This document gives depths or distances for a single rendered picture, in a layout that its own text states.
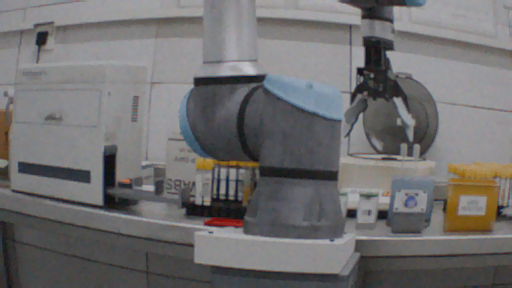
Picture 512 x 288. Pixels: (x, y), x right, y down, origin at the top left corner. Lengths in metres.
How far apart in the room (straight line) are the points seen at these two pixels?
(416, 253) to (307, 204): 0.39
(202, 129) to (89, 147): 0.42
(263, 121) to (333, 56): 0.99
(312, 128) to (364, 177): 0.65
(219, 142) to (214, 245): 0.19
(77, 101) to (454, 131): 1.02
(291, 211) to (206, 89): 0.24
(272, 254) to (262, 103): 0.23
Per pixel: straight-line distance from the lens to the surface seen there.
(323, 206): 1.31
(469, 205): 1.68
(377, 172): 1.93
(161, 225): 1.69
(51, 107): 1.82
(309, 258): 1.25
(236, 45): 1.41
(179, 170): 2.02
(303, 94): 1.31
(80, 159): 1.79
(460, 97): 2.28
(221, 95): 1.39
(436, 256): 1.66
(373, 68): 1.73
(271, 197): 1.31
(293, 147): 1.30
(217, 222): 1.72
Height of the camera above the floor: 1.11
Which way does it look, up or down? 3 degrees down
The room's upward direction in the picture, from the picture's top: 3 degrees clockwise
